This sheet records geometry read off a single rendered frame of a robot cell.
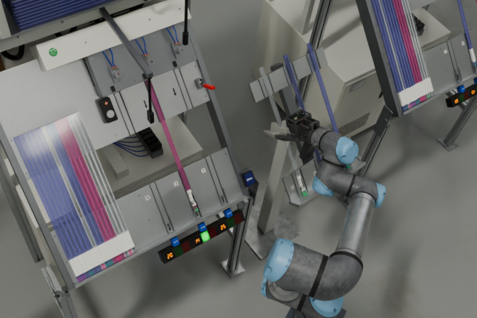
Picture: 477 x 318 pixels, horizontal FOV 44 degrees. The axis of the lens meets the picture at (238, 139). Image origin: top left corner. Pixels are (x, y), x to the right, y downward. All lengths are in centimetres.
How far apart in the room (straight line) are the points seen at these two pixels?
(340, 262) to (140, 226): 74
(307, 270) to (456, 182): 193
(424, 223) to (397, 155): 42
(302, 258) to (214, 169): 65
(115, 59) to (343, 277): 94
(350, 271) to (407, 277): 141
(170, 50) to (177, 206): 53
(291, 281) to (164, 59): 82
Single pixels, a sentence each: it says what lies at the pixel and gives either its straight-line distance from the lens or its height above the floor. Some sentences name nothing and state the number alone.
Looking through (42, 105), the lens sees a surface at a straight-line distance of 190.
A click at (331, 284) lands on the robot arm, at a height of 116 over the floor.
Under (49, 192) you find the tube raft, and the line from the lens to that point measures 193.
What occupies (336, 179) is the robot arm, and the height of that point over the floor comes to 106.
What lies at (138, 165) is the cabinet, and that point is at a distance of 235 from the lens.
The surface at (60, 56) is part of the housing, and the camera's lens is 183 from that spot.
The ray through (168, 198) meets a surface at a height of 80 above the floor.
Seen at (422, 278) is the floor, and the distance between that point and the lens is 302.
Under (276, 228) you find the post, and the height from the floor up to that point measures 1.
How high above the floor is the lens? 257
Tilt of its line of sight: 53 degrees down
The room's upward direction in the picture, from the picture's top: 9 degrees clockwise
